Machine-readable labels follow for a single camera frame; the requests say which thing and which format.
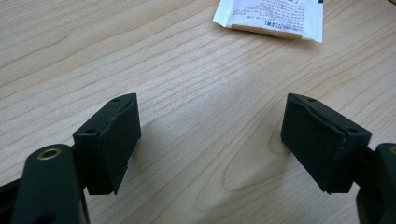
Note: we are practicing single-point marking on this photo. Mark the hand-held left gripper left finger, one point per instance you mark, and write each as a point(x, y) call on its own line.
point(107, 146)

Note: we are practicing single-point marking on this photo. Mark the white printed tea packet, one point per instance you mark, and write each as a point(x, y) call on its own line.
point(274, 15)

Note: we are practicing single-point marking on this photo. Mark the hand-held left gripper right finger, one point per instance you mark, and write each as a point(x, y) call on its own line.
point(323, 146)

